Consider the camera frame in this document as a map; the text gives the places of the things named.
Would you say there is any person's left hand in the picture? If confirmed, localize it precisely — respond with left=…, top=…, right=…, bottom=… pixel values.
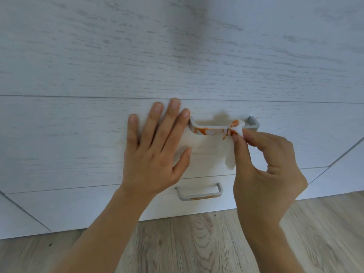
left=119, top=97, right=193, bottom=198

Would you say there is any person's right hand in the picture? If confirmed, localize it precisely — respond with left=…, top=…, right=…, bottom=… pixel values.
left=232, top=130, right=308, bottom=236

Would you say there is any drawer handle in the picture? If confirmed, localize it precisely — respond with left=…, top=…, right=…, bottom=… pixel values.
left=188, top=116, right=260, bottom=138
left=176, top=182, right=223, bottom=202

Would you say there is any white wipe pad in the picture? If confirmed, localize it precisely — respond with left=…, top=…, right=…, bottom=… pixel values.
left=223, top=119, right=246, bottom=171

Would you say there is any white cabinet door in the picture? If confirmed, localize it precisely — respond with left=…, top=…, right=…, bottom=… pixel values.
left=295, top=136, right=364, bottom=201
left=0, top=190, right=52, bottom=241

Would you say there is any white wooden cabinet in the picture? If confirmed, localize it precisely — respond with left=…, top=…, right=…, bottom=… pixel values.
left=0, top=0, right=364, bottom=241

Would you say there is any person's left forearm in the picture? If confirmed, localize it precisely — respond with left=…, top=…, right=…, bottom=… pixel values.
left=52, top=187, right=155, bottom=273

